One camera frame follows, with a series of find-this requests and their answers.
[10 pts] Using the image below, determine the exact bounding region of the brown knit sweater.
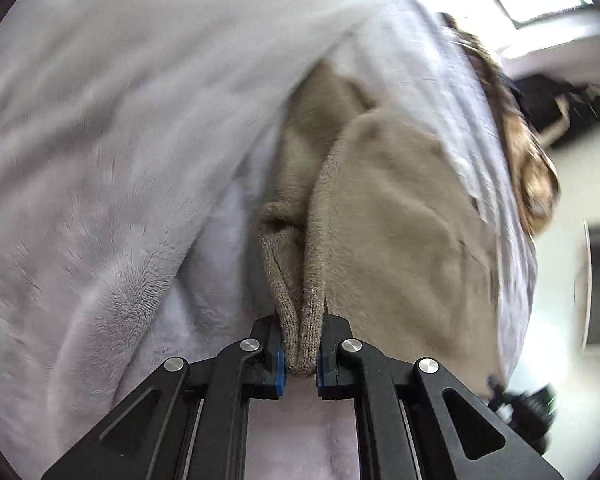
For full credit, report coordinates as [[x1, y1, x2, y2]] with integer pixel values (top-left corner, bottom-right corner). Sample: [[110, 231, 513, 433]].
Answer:
[[256, 57, 506, 386]]

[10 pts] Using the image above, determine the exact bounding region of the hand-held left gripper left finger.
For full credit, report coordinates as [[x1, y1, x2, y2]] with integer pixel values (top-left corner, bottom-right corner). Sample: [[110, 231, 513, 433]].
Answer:
[[40, 314, 287, 480]]

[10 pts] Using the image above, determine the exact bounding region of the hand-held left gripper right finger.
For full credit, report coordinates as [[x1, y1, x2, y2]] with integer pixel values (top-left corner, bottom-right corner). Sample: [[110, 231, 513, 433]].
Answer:
[[316, 312, 563, 480]]

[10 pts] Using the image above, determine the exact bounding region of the black clothes pile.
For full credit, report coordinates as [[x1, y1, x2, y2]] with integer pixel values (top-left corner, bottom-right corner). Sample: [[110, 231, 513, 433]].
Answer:
[[510, 74, 600, 150]]

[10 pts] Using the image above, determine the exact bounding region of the lavender plush blanket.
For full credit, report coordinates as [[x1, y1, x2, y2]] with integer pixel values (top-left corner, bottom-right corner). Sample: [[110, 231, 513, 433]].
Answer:
[[0, 0, 431, 480]]

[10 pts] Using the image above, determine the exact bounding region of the beige striped garment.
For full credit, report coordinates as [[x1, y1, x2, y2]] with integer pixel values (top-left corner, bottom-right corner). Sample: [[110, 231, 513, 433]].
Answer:
[[440, 12, 561, 236]]

